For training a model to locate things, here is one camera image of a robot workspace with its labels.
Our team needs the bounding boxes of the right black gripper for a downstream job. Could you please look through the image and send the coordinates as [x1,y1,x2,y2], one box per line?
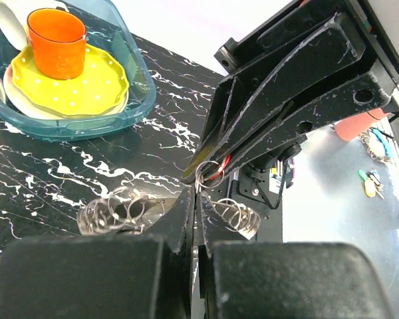
[182,1,399,183]

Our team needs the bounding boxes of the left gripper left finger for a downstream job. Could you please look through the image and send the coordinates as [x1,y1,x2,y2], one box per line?
[0,187,195,318]

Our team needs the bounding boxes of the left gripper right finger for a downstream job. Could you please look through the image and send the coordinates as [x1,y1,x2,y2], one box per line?
[198,192,394,318]

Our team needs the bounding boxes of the keys on outside table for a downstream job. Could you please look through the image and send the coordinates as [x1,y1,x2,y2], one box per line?
[358,169,384,199]

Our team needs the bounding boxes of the teal plastic tray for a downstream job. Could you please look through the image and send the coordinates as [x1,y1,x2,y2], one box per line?
[0,1,156,142]

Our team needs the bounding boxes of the orange plastic cup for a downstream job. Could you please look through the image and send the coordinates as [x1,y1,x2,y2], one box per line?
[27,8,87,80]

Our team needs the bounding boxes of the yellow toy handbag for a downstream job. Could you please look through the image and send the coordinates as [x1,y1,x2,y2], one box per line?
[0,0,68,51]

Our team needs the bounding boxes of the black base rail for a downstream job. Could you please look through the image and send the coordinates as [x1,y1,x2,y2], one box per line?
[215,158,295,243]

